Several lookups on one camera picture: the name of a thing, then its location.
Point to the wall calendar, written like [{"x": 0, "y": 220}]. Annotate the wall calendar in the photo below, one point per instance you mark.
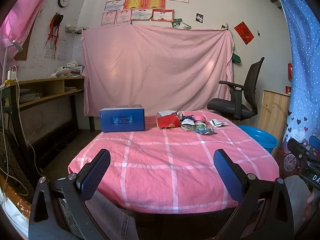
[{"x": 61, "y": 50}]

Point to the white desk lamp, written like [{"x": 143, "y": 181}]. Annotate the white desk lamp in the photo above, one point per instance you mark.
[{"x": 17, "y": 45}]

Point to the blue plastic basin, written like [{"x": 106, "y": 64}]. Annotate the blue plastic basin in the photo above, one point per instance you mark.
[{"x": 262, "y": 137}]

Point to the wooden cabinet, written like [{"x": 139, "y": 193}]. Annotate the wooden cabinet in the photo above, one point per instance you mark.
[{"x": 273, "y": 112}]

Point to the dark blue wrapper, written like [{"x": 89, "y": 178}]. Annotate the dark blue wrapper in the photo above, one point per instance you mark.
[{"x": 187, "y": 117}]

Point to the black framed wall photo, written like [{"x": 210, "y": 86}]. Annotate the black framed wall photo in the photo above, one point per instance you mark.
[{"x": 199, "y": 17}]

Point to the blue dotted curtain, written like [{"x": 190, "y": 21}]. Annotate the blue dotted curtain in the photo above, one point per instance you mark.
[{"x": 300, "y": 55}]

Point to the pink hanging sheet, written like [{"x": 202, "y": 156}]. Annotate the pink hanging sheet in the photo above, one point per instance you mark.
[{"x": 155, "y": 67}]

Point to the red tassel ornament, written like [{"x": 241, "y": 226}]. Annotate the red tassel ornament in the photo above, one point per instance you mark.
[{"x": 53, "y": 27}]

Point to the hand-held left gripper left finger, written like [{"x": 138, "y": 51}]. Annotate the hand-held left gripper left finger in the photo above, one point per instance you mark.
[{"x": 96, "y": 175}]

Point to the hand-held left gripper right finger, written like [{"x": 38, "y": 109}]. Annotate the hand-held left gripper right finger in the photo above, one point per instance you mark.
[{"x": 228, "y": 177}]

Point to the pile of papers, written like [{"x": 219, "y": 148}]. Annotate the pile of papers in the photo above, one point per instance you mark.
[{"x": 30, "y": 97}]

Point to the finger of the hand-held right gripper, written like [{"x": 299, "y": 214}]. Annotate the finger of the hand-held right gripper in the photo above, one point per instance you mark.
[{"x": 297, "y": 148}]

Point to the thin booklet pile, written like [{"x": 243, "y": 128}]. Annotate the thin booklet pile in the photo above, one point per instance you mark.
[{"x": 70, "y": 89}]

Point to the pink plaid tablecloth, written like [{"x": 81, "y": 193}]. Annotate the pink plaid tablecloth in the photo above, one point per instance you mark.
[{"x": 175, "y": 167}]

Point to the wooden desk with shelf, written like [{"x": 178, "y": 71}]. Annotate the wooden desk with shelf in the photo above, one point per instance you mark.
[{"x": 50, "y": 81}]

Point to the white green small wrapper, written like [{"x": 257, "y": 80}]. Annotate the white green small wrapper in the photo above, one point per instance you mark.
[{"x": 217, "y": 123}]

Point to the white charger plug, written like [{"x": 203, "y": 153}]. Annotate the white charger plug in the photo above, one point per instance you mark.
[{"x": 12, "y": 73}]

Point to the red cup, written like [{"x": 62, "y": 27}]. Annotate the red cup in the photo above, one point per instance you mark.
[{"x": 288, "y": 90}]

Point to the group of wall certificates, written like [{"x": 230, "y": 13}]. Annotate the group of wall certificates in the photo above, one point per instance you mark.
[{"x": 145, "y": 5}]

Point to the red paper poster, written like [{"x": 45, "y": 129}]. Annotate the red paper poster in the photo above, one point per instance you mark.
[{"x": 244, "y": 33}]

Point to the stack of books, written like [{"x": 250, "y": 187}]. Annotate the stack of books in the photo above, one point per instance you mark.
[{"x": 67, "y": 71}]

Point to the pink curtain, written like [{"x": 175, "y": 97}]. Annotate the pink curtain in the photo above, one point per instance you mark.
[{"x": 20, "y": 12}]

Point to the red paper packet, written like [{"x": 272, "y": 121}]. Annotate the red paper packet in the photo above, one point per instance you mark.
[{"x": 168, "y": 122}]

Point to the black office chair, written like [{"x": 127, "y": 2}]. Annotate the black office chair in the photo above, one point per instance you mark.
[{"x": 250, "y": 85}]

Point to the red hanging packet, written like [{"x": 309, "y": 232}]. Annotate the red hanging packet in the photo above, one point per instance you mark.
[{"x": 290, "y": 71}]

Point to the pink ribbon strip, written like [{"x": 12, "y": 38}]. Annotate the pink ribbon strip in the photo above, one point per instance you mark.
[{"x": 200, "y": 118}]

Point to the blue green foil wrapper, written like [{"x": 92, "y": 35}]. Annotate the blue green foil wrapper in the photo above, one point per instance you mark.
[{"x": 206, "y": 131}]

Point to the round wall clock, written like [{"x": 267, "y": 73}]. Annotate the round wall clock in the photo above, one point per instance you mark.
[{"x": 63, "y": 1}]

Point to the green photo print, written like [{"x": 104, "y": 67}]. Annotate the green photo print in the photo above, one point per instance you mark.
[
  {"x": 186, "y": 26},
  {"x": 176, "y": 23}
]

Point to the blue cardboard box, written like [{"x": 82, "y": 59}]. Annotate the blue cardboard box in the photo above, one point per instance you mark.
[{"x": 122, "y": 120}]

